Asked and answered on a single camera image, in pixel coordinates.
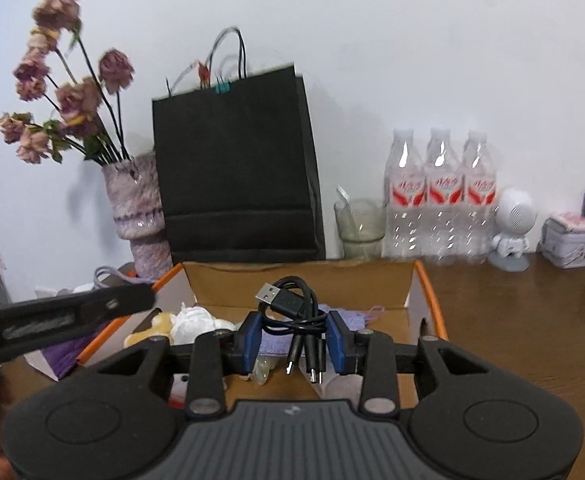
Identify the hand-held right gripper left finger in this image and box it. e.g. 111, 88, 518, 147
90, 311, 264, 418

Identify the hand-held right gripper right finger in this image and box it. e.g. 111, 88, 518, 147
327, 310, 493, 417

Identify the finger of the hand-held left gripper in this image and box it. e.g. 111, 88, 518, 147
0, 282, 156, 367

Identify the purple knitted pouch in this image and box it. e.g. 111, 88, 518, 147
262, 304, 386, 361

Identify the black usb cable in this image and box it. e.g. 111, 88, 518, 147
256, 276, 329, 385

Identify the white tissue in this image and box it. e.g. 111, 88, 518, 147
170, 302, 238, 346

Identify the orange cardboard box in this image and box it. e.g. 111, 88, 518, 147
22, 259, 449, 408

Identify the yellow and white plush toy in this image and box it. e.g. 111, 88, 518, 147
124, 311, 178, 348

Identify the purple tissue pack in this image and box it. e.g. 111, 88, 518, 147
22, 285, 118, 381

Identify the glass cup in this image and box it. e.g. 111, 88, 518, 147
335, 197, 387, 261

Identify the purple mottled vase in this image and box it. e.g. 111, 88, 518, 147
102, 152, 173, 281

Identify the spoon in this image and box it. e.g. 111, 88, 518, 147
337, 186, 358, 241

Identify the clear water bottle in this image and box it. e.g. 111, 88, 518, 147
383, 128, 428, 261
423, 127, 466, 266
460, 130, 498, 265

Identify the black paper bag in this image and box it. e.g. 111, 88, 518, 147
151, 26, 327, 264

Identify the dried pink flower bouquet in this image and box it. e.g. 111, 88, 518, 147
0, 0, 136, 166

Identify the white robot figure speaker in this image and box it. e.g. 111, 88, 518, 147
487, 187, 541, 272

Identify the printed tin box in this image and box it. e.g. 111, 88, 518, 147
540, 212, 585, 271

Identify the lilac cable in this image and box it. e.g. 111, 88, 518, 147
94, 266, 153, 291

